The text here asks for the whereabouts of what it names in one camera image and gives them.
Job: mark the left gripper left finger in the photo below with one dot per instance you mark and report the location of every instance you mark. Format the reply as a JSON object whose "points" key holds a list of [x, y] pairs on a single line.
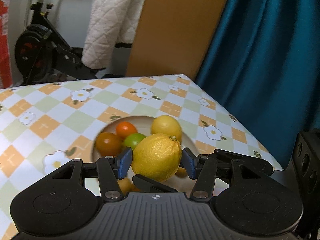
{"points": [[108, 170]]}

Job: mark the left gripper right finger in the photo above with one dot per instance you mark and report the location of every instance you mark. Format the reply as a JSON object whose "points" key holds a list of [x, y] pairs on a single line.
{"points": [[206, 168]]}

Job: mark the yellow lemon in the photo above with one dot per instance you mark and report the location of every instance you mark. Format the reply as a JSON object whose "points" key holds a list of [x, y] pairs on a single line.
{"points": [[167, 125], [157, 157]]}

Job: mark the small tan loquat left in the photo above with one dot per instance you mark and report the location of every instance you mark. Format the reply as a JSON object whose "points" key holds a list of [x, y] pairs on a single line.
{"points": [[126, 185]]}

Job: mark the small tan loquat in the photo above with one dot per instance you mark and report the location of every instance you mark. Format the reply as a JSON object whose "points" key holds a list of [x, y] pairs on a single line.
{"points": [[181, 173], [126, 185]]}

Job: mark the small tan loquat right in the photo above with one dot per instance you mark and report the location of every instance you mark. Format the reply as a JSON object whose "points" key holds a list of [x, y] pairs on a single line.
{"points": [[181, 173]]}

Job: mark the dark red-green tomato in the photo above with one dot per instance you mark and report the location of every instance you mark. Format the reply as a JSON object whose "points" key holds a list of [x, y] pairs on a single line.
{"points": [[108, 144]]}

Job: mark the white round plate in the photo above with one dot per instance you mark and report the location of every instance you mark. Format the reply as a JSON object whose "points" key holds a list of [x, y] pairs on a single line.
{"points": [[143, 125]]}

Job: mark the small green apple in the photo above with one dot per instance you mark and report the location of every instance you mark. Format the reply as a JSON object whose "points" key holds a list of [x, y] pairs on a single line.
{"points": [[133, 140]]}

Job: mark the orange tangerine back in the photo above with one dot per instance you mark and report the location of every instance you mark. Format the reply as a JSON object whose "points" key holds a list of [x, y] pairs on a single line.
{"points": [[124, 129]]}

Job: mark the checkered floral tablecloth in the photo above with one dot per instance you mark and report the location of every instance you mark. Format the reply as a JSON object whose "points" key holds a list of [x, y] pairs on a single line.
{"points": [[43, 126]]}

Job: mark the teal blue curtain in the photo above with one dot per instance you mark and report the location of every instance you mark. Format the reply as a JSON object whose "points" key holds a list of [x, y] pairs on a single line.
{"points": [[263, 66]]}

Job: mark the black exercise bike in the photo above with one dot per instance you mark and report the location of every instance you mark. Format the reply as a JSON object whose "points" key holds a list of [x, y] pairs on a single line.
{"points": [[40, 44]]}

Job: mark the brown wooden board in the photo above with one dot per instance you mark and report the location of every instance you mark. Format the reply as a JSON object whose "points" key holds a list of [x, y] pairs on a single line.
{"points": [[173, 36]]}

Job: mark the white quilted blanket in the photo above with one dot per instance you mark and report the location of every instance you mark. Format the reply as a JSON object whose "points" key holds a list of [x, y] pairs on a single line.
{"points": [[113, 23]]}

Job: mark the red printed backdrop cloth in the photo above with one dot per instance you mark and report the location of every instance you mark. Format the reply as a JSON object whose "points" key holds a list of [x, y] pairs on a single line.
{"points": [[6, 77]]}

